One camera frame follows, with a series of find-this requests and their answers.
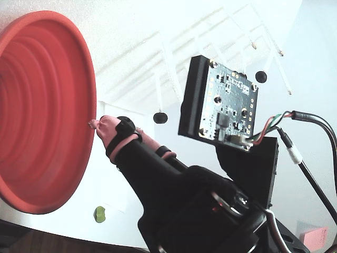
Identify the white foam board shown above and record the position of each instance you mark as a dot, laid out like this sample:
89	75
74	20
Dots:
126	39

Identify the pink sticky note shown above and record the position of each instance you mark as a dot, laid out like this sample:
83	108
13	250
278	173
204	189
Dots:
316	237

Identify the red collapsible silicone cup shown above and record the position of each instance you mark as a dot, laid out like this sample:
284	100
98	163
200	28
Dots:
47	118

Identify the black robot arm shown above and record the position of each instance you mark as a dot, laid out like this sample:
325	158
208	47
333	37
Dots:
289	239

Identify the green leaf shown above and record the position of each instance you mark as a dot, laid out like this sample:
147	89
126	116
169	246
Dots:
100	214

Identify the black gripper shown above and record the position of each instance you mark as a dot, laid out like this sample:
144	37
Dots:
158	168

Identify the dark blueberry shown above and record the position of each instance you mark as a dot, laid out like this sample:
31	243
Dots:
160	117
260	76

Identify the white paper sheet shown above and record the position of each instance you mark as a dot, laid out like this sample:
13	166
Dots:
110	184

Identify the thick white pipe cleaner stem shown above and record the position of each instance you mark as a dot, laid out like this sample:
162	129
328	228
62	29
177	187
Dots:
171	76

